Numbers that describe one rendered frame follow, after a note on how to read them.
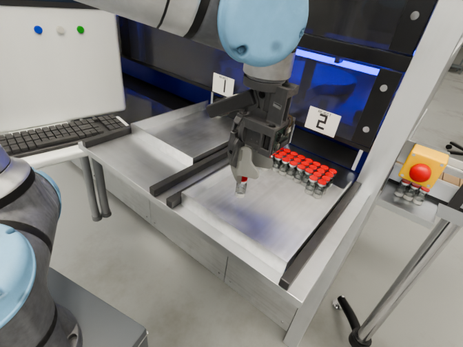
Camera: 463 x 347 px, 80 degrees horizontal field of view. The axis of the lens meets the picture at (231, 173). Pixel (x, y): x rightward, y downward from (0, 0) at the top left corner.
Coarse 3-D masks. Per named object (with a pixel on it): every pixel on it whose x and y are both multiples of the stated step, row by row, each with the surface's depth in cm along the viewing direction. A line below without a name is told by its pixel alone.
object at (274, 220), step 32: (192, 192) 62; (224, 192) 66; (256, 192) 67; (288, 192) 69; (224, 224) 54; (256, 224) 58; (288, 224) 59; (320, 224) 59; (256, 256) 52; (288, 256) 52
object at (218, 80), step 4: (216, 76) 89; (220, 76) 88; (224, 76) 87; (216, 80) 89; (220, 80) 88; (224, 80) 87; (228, 80) 86; (232, 80) 85; (216, 84) 90; (220, 84) 89; (228, 84) 87; (232, 84) 86; (212, 88) 92; (216, 88) 91; (220, 88) 89; (228, 88) 88; (232, 88) 87; (216, 92) 91; (220, 92) 90; (224, 92) 89; (228, 92) 88; (232, 92) 87
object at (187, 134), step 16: (176, 112) 95; (192, 112) 102; (144, 128) 87; (160, 128) 89; (176, 128) 91; (192, 128) 92; (208, 128) 93; (224, 128) 95; (160, 144) 77; (176, 144) 82; (192, 144) 83; (208, 144) 84; (224, 144) 80; (192, 160) 71
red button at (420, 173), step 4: (416, 164) 62; (420, 164) 61; (412, 168) 61; (416, 168) 60; (420, 168) 60; (424, 168) 60; (428, 168) 60; (412, 172) 61; (416, 172) 60; (420, 172) 60; (424, 172) 60; (428, 172) 59; (412, 176) 61; (416, 176) 61; (420, 176) 60; (424, 176) 60; (428, 176) 60; (416, 180) 61; (420, 180) 61; (424, 180) 60
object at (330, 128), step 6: (312, 108) 73; (312, 114) 74; (318, 114) 73; (324, 114) 72; (330, 114) 71; (306, 120) 75; (312, 120) 74; (324, 120) 72; (330, 120) 71; (336, 120) 70; (306, 126) 76; (312, 126) 75; (324, 126) 73; (330, 126) 72; (336, 126) 71; (324, 132) 74; (330, 132) 73
